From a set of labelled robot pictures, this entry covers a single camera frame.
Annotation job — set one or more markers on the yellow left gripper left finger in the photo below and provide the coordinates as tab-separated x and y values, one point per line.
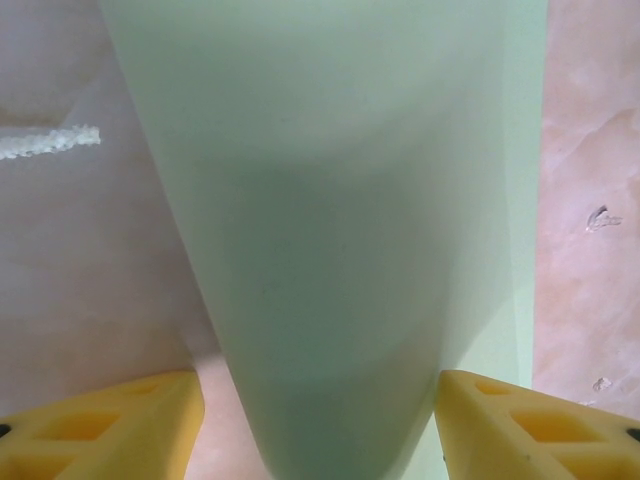
100	450

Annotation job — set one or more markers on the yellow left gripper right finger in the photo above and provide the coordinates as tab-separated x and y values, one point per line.
525	450

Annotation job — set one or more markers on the green cloth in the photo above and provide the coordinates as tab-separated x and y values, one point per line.
325	225

